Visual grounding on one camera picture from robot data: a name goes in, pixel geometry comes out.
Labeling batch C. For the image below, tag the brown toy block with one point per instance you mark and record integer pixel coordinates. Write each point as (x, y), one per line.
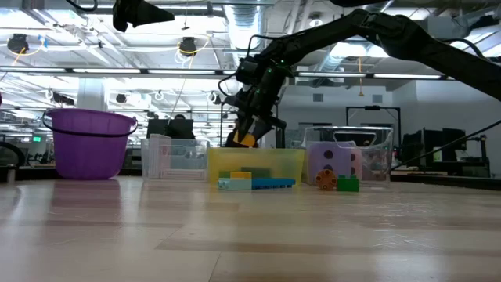
(326, 180)

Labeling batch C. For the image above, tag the yellow translucent tray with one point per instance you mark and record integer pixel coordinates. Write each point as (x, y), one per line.
(282, 164)

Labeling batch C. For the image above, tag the small yellow toy block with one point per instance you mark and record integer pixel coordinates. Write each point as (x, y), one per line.
(240, 175)

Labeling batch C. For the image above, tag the dark green toy block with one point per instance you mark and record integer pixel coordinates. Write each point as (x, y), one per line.
(256, 172)

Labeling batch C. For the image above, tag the pink foam die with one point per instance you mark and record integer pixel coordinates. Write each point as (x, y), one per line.
(357, 164)

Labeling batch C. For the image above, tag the black table frame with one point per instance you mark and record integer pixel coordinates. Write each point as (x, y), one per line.
(469, 182)

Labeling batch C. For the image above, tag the white playing card box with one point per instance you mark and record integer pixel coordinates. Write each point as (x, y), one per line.
(160, 156)

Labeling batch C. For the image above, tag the silver slanted ventilation duct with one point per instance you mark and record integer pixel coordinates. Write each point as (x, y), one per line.
(332, 62)

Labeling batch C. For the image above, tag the black computer monitor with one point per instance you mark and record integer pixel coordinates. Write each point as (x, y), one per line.
(154, 127)

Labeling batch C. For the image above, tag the small green toy block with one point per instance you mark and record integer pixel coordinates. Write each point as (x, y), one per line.
(348, 184)

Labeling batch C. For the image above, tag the black ceiling device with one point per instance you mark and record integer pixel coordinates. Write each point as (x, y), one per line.
(18, 43)
(188, 46)

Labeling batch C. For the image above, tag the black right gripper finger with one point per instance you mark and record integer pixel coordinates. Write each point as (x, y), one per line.
(270, 123)
(244, 127)

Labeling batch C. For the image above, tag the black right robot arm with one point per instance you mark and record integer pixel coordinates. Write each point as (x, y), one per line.
(391, 31)

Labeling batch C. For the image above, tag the long ceiling light strip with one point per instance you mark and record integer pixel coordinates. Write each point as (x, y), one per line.
(109, 71)

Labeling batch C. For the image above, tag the thin black rod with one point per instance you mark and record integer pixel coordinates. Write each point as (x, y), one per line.
(450, 145)

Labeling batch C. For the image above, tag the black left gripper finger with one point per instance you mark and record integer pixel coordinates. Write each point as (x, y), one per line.
(150, 13)
(121, 15)

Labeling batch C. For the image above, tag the small clear plastic container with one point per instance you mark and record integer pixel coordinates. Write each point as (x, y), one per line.
(188, 160)

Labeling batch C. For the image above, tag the clear plastic bin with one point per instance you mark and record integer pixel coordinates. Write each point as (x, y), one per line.
(377, 160)

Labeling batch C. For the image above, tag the mint green toy block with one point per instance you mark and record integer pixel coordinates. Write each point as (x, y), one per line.
(235, 184)

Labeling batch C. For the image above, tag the purple foam die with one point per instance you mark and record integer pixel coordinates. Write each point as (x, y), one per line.
(336, 164)

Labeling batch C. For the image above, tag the black workstation equipment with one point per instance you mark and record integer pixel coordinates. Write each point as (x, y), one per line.
(430, 145)

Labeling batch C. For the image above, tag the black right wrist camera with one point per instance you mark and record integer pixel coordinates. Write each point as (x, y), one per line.
(246, 70)

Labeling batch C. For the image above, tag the round ceiling sensor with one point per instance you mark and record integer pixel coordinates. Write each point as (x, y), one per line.
(315, 21)

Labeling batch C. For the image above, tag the long blue flat block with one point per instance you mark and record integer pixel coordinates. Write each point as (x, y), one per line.
(274, 183)

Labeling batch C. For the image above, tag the purple plastic bucket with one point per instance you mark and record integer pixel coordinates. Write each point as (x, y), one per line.
(90, 152)

